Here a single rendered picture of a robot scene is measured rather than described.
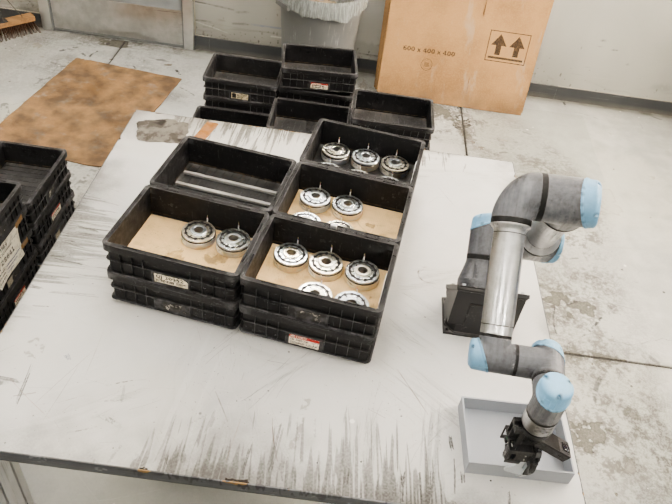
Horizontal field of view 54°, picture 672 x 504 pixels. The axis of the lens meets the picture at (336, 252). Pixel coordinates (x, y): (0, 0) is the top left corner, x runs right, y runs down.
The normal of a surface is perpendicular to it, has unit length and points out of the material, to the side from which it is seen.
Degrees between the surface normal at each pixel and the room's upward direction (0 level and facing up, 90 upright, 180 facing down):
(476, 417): 0
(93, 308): 0
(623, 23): 90
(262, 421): 0
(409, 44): 76
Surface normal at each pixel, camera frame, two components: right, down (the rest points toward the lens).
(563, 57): -0.08, 0.66
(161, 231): 0.11, -0.74
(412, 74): -0.03, 0.41
